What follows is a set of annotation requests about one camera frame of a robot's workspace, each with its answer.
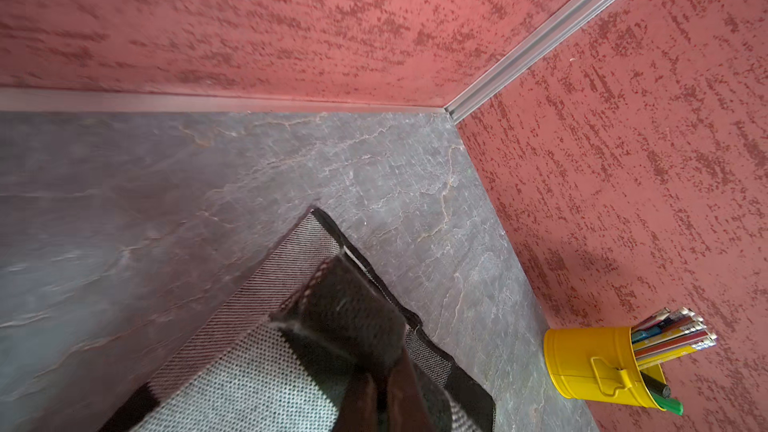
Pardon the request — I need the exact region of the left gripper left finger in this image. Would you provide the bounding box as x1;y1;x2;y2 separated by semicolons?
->
332;371;378;432

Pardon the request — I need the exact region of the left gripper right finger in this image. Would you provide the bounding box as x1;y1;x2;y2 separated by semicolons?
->
386;350;434;432

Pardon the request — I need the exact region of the green marker pen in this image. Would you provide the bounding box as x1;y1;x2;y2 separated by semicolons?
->
641;372;684;416

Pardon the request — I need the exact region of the colored pencils bundle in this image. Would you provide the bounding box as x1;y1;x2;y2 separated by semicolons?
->
631;307;718;369

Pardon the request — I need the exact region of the right corner aluminium post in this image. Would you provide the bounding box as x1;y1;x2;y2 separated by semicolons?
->
445;0;616;124

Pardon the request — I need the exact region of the yellow pencil bucket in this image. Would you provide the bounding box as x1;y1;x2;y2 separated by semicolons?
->
543;326;661;410

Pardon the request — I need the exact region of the black white checkered scarf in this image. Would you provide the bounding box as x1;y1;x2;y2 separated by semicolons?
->
105;208;496;431

